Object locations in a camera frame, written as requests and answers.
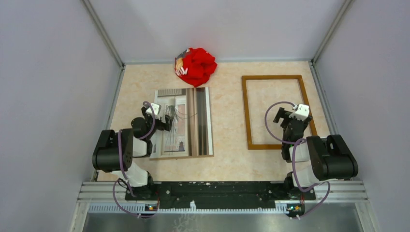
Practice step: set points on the red crumpled cloth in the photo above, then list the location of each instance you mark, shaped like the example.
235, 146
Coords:
194, 66

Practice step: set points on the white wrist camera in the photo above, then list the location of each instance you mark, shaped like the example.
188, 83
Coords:
300, 112
153, 110

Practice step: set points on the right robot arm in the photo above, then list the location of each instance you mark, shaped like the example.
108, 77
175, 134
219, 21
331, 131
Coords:
329, 157

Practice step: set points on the photo with glass sheet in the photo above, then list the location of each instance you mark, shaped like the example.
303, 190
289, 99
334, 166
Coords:
191, 133

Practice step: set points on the right controller board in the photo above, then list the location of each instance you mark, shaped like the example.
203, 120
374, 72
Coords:
296, 208

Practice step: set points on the wooden picture frame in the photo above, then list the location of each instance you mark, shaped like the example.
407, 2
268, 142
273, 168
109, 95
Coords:
244, 80

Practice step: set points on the left controller board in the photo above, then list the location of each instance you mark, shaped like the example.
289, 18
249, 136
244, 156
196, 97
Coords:
151, 207

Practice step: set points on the aluminium rail front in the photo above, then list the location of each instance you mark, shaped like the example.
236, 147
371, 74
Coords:
109, 197

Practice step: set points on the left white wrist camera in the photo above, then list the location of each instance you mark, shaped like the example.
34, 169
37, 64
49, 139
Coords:
153, 110

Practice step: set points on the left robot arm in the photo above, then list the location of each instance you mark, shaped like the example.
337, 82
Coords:
115, 151

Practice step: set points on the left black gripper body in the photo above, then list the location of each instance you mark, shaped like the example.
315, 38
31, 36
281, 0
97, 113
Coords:
149, 120

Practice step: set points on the controller board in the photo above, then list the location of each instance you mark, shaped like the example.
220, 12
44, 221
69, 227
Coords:
296, 208
151, 207

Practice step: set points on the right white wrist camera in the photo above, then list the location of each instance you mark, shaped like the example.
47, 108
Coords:
300, 112

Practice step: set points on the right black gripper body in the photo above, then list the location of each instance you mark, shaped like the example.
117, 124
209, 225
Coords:
285, 136

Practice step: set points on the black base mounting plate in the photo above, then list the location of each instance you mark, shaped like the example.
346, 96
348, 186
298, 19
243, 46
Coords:
218, 195

